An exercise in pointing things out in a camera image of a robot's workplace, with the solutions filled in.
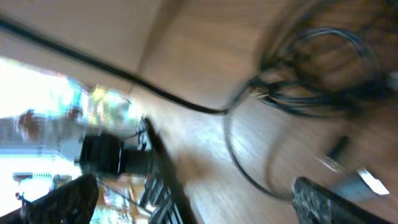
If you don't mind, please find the black usb cable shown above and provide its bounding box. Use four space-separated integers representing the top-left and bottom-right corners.
245 27 398 121
0 17 391 202

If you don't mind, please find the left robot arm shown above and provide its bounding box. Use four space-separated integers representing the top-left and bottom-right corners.
77 117 197 224

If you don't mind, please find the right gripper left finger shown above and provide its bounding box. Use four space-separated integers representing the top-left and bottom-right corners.
1 174 99 224

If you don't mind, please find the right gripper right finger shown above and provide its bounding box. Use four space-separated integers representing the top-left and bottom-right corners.
292 177 390 224

